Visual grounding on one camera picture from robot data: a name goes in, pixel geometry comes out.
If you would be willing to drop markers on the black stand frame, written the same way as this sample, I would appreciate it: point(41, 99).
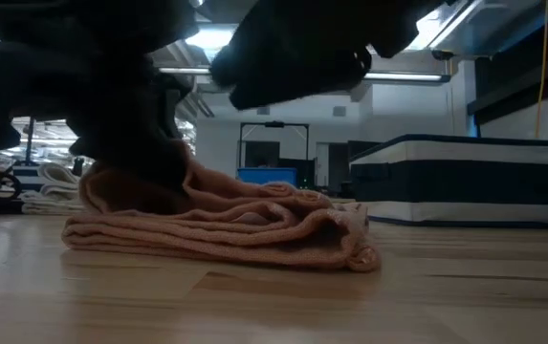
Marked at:
point(273, 124)
point(30, 143)

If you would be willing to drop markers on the white towel fine beige checks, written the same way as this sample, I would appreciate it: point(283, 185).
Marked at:
point(60, 177)

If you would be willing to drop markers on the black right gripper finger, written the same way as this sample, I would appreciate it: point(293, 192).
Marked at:
point(292, 81)

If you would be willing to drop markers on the pink towel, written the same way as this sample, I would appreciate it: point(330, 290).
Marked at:
point(235, 234)

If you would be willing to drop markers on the navy blue fabric bin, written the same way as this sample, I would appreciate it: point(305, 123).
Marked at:
point(460, 181)

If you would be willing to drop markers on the long ceiling light bar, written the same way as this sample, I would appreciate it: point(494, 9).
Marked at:
point(398, 76)

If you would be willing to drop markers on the black metal beam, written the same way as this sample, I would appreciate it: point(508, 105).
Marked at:
point(517, 91)

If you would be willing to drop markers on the blue monitor screen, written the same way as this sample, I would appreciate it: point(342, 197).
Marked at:
point(266, 176)

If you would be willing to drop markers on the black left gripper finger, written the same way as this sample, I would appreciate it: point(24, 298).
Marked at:
point(149, 167)

